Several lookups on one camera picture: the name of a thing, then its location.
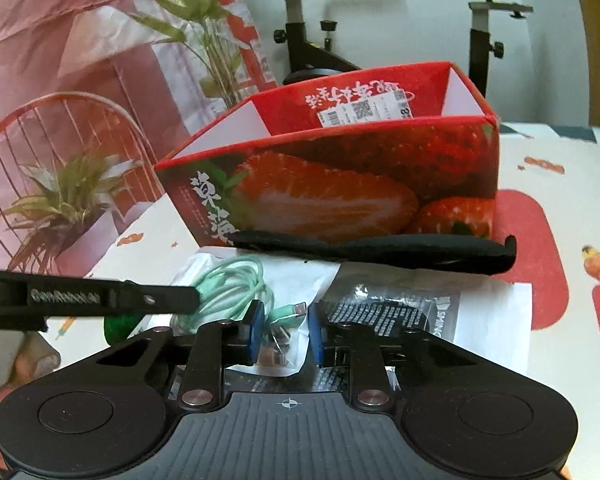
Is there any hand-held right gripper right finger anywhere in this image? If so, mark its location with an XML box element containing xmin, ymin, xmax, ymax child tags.
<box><xmin>307</xmin><ymin>302</ymin><xmax>481</xmax><ymax>413</ymax></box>

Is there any cartoon printed table mat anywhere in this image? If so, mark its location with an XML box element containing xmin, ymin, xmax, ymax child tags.
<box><xmin>0</xmin><ymin>121</ymin><xmax>600</xmax><ymax>480</ymax></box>

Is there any mint green charging cable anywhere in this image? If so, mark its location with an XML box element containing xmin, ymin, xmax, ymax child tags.
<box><xmin>182</xmin><ymin>255</ymin><xmax>310</xmax><ymax>337</ymax></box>

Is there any green plastic object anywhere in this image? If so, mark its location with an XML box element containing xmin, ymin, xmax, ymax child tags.
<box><xmin>102</xmin><ymin>313</ymin><xmax>147</xmax><ymax>349</ymax></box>

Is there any clear packet with black print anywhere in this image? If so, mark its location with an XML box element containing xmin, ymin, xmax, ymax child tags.
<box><xmin>316</xmin><ymin>280</ymin><xmax>464</xmax><ymax>392</ymax></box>

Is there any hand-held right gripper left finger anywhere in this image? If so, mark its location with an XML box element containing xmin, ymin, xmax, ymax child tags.
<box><xmin>94</xmin><ymin>301</ymin><xmax>268</xmax><ymax>412</ymax></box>

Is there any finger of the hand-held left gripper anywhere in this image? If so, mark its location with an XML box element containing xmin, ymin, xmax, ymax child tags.
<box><xmin>125</xmin><ymin>281</ymin><xmax>202</xmax><ymax>317</ymax></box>

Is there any black soft cloth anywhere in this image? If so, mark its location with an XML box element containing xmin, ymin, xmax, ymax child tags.
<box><xmin>227</xmin><ymin>230</ymin><xmax>518</xmax><ymax>277</ymax></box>

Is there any red strawberry print box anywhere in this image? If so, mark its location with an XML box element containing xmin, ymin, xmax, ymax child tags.
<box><xmin>154</xmin><ymin>61</ymin><xmax>501</xmax><ymax>249</ymax></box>

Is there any black exercise bike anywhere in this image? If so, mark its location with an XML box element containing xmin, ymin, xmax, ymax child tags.
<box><xmin>225</xmin><ymin>0</ymin><xmax>536</xmax><ymax>100</ymax></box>

